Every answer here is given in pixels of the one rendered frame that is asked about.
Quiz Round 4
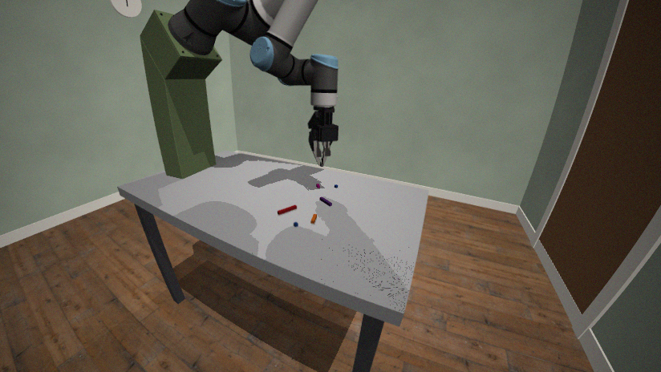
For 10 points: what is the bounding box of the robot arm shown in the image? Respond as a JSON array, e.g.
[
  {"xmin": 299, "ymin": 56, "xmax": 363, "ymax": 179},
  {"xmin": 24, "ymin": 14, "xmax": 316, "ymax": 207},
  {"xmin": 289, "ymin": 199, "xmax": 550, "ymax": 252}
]
[{"xmin": 168, "ymin": 0, "xmax": 339, "ymax": 107}]

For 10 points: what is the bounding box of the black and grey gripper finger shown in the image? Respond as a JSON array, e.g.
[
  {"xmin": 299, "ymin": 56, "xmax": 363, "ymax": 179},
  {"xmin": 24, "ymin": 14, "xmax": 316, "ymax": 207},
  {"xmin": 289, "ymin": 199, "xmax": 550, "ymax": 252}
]
[
  {"xmin": 309, "ymin": 131, "xmax": 322, "ymax": 166},
  {"xmin": 322, "ymin": 141, "xmax": 333, "ymax": 164}
]

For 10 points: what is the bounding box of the red rod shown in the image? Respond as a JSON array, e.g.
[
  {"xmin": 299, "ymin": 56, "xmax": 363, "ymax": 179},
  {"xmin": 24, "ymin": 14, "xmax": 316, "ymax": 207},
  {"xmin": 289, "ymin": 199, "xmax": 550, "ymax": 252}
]
[{"xmin": 278, "ymin": 205, "xmax": 297, "ymax": 215}]

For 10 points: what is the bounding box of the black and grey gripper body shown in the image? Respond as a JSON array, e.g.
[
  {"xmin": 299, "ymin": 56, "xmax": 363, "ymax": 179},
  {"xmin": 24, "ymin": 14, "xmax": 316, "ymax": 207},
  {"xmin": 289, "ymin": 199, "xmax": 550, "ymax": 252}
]
[{"xmin": 311, "ymin": 106, "xmax": 339, "ymax": 142}]

